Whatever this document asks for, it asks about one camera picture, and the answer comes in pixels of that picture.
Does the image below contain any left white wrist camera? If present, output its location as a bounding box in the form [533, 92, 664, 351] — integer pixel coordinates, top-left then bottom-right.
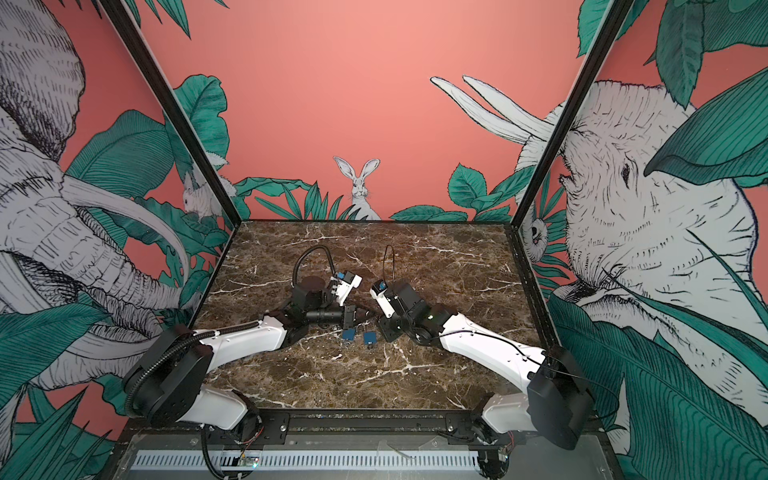
[330, 271, 362, 306]

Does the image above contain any white slotted cable duct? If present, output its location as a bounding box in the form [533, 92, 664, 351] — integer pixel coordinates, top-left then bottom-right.
[129, 449, 479, 473]

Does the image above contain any left black corrugated cable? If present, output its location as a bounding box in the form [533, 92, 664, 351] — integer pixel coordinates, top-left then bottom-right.
[291, 244, 337, 286]

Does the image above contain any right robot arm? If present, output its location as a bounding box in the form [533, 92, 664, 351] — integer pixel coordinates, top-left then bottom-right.
[370, 280, 595, 450]

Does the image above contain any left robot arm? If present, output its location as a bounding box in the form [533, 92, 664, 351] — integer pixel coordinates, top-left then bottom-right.
[123, 272, 372, 437]

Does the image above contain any middle blue padlock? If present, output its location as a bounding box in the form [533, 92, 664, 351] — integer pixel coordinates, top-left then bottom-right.
[363, 331, 377, 347]

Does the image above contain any blue padlock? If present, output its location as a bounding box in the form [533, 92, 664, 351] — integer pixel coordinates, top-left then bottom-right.
[341, 328, 356, 344]
[363, 331, 377, 347]

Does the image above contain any black frame post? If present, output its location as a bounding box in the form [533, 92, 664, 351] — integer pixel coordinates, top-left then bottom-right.
[509, 0, 636, 229]
[99, 0, 242, 230]

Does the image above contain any right black frame post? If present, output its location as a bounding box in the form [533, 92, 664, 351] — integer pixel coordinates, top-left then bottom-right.
[509, 0, 636, 229]

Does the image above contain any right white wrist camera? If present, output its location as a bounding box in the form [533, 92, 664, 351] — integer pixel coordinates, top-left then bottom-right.
[369, 279, 395, 319]

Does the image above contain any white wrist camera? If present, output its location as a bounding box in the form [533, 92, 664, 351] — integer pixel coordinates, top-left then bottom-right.
[330, 271, 362, 306]
[369, 279, 395, 319]

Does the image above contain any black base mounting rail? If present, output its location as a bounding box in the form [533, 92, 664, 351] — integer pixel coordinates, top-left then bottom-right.
[216, 409, 515, 449]

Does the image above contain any left blue padlock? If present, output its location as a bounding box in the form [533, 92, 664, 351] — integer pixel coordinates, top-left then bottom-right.
[341, 328, 356, 344]

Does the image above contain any left black frame post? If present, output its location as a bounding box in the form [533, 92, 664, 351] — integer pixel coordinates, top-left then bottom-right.
[99, 0, 242, 230]

